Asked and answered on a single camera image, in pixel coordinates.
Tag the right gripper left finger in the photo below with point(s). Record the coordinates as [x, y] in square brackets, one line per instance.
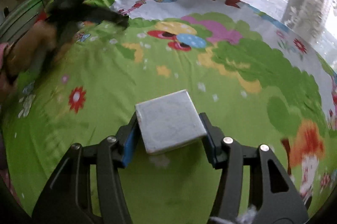
[66, 196]

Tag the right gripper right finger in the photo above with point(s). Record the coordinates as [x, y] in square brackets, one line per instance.
[254, 187]

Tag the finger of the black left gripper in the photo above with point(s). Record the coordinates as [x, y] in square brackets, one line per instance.
[110, 17]

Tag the plastic-wrapped white box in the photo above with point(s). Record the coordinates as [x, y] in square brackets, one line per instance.
[169, 122]

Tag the white cabinet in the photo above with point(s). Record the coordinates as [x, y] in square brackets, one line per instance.
[21, 19]

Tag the green cartoon play mat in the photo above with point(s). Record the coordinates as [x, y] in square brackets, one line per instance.
[254, 78]

